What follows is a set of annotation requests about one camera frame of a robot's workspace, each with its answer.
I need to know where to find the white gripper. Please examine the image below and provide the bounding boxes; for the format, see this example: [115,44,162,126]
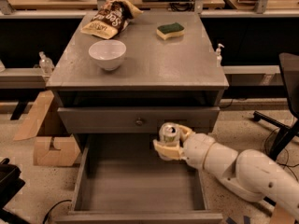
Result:
[153,125,216,170]

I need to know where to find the green 7up soda can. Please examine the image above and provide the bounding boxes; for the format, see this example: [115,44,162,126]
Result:
[159,122,179,147]

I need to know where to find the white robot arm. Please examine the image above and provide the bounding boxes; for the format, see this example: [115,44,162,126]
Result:
[153,122,299,220]

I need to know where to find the open grey bottom drawer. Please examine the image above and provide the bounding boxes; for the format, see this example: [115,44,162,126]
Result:
[55,133,222,224]

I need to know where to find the grey wooden drawer cabinet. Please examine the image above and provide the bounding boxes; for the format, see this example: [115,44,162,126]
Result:
[47,11,228,147]

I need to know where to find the closed grey drawer with knob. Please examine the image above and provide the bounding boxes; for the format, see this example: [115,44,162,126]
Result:
[58,106,220,133]

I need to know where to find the cardboard box pieces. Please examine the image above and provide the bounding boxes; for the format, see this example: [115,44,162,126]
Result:
[14,91,80,167]

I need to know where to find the yellow green sponge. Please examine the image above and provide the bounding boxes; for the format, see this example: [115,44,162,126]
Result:
[156,22,184,40]

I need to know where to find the white ceramic bowl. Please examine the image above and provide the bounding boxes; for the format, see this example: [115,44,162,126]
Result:
[89,40,126,71]

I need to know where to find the black office chair base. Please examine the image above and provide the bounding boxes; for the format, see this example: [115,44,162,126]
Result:
[252,52,299,161]

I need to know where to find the brown chip bag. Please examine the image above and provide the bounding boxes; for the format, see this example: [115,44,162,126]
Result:
[81,0,142,40]

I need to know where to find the clear plastic bottle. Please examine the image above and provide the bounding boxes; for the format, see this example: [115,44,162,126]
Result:
[39,51,55,75]

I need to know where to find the black object lower left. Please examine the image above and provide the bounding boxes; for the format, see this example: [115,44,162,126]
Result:
[0,158,30,224]

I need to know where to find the black floor cable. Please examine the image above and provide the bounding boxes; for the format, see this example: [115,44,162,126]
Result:
[42,199,73,224]

